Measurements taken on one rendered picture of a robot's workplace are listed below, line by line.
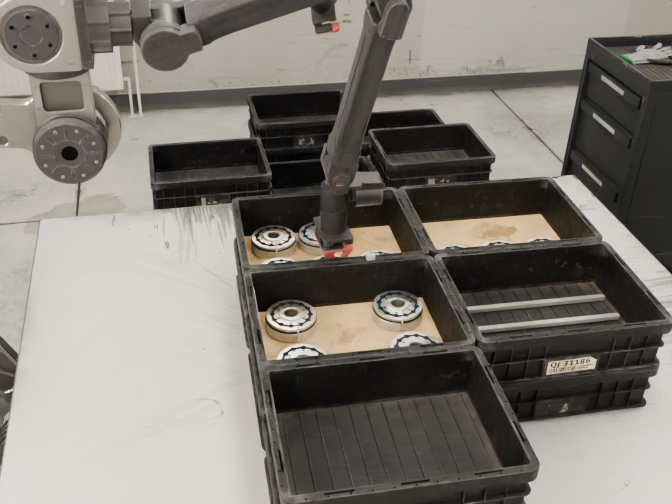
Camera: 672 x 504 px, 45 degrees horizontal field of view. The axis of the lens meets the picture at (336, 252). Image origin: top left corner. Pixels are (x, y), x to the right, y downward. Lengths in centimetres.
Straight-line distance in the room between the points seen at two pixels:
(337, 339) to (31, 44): 78
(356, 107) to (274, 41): 318
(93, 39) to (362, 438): 80
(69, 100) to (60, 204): 219
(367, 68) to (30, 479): 96
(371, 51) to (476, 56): 361
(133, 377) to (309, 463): 53
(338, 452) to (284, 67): 354
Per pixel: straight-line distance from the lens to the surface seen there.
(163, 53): 137
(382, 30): 140
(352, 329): 167
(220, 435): 163
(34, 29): 137
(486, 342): 151
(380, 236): 196
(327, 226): 170
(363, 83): 150
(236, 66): 471
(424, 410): 151
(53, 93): 171
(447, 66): 501
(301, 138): 315
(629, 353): 169
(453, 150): 320
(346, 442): 144
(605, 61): 319
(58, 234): 229
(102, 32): 136
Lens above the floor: 187
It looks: 33 degrees down
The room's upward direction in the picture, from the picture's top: 2 degrees clockwise
